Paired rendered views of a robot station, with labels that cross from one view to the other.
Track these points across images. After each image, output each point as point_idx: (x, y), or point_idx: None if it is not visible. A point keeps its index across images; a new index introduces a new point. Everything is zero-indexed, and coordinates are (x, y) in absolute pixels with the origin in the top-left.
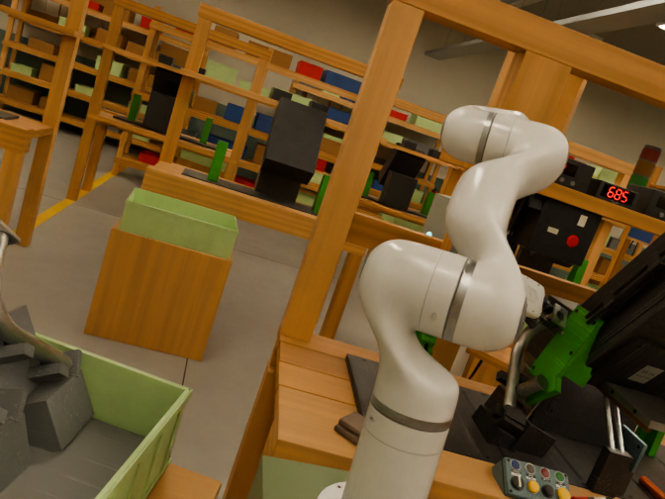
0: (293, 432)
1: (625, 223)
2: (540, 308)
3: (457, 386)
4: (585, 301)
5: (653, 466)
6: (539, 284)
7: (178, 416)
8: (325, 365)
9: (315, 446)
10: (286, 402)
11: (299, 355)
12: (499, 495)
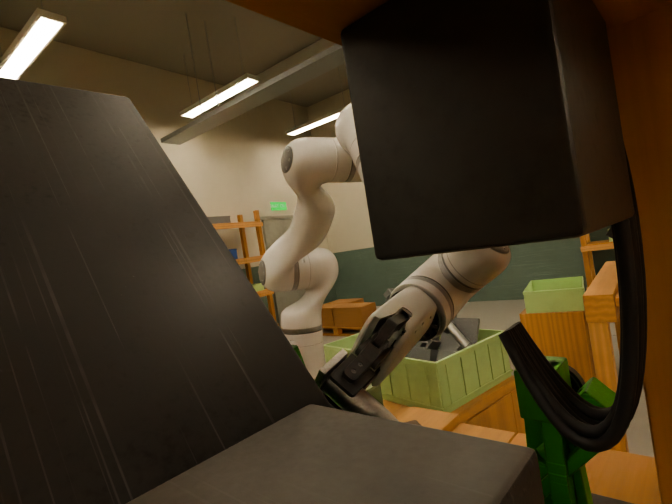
0: (418, 412)
1: (246, 7)
2: (351, 350)
3: (282, 312)
4: (285, 337)
5: None
6: (377, 309)
7: (424, 370)
8: (603, 483)
9: (399, 417)
10: (479, 429)
11: (621, 465)
12: None
